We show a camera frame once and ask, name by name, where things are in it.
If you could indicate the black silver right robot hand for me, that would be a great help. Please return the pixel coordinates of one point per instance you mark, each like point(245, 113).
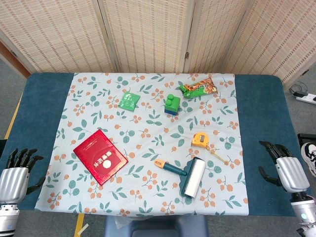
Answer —
point(291, 172)

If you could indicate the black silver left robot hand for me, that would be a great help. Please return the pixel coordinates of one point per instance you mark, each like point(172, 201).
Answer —
point(12, 184)

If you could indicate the yellow tape measure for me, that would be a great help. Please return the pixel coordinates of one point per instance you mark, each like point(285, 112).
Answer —
point(200, 140)

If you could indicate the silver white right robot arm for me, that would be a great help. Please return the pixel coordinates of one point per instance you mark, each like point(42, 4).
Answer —
point(304, 212)

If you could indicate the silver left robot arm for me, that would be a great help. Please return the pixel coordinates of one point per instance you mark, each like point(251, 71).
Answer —
point(7, 219)

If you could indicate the white black sneaker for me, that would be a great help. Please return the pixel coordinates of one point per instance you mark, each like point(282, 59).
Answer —
point(309, 158)

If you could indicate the white power strip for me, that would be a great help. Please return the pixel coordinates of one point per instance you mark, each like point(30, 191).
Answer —
point(307, 98)

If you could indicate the red certificate book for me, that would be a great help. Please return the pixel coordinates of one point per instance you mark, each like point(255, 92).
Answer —
point(101, 158)

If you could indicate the teal lint roller orange tip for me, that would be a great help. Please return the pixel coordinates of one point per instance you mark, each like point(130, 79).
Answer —
point(195, 177)

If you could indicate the green orange snack bag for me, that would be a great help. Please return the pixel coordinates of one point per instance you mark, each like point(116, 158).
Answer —
point(200, 87)

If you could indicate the green and blue toy block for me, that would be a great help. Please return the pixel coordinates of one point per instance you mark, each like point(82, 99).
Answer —
point(172, 105)

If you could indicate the green foil packet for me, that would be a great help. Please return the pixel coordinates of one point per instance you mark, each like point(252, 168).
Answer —
point(129, 100)

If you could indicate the floral print tablecloth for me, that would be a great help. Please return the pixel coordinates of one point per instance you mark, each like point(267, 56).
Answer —
point(148, 138)

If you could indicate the metal screen hinge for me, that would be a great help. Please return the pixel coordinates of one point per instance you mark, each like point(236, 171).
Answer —
point(187, 55)

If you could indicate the woven bamboo folding screen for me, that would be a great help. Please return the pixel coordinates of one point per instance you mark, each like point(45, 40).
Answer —
point(148, 34)

